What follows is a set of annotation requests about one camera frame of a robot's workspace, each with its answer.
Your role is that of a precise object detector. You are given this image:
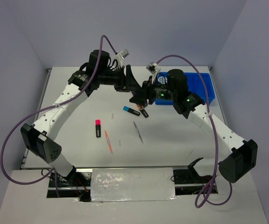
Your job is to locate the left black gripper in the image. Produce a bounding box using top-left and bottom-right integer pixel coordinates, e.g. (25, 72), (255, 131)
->
(98, 64), (142, 92)

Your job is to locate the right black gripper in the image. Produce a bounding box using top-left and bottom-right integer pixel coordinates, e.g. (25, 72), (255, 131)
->
(130, 75), (177, 106)

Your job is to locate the orange cap black highlighter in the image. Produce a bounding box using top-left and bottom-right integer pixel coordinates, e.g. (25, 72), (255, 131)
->
(137, 105), (149, 118)

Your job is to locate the blue cap black highlighter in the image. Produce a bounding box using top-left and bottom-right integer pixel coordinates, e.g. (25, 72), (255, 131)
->
(123, 106), (140, 116)

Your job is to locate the purple clear highlighter pen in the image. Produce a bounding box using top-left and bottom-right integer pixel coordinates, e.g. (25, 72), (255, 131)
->
(133, 121), (144, 144)

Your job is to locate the blue round tape dispenser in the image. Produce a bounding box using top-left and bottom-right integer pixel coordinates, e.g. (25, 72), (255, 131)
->
(156, 72), (168, 85)

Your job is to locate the pink cap black highlighter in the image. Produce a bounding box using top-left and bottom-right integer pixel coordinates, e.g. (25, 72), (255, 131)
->
(95, 119), (101, 138)

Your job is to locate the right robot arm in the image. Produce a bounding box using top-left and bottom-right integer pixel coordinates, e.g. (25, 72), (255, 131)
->
(129, 69), (258, 183)

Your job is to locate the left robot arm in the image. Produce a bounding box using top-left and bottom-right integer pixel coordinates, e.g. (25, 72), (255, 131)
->
(21, 49), (139, 186)

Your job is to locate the orange clear pen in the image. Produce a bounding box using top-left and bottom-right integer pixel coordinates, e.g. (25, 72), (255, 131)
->
(105, 131), (113, 154)

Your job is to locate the blue plastic bin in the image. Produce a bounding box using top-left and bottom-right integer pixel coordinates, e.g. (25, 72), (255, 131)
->
(155, 72), (215, 105)

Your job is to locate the silver foil cover plate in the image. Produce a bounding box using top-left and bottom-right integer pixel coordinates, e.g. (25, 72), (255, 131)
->
(91, 168), (176, 202)

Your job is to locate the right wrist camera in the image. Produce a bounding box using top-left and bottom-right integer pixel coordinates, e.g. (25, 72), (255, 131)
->
(146, 62), (161, 83)

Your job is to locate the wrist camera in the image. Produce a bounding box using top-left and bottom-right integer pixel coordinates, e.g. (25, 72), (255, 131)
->
(146, 62), (161, 83)
(112, 49), (129, 69)

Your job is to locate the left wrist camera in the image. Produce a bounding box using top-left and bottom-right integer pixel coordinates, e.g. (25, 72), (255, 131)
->
(112, 49), (129, 69)

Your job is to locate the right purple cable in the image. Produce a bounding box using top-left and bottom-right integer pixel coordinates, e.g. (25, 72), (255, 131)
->
(154, 54), (233, 209)

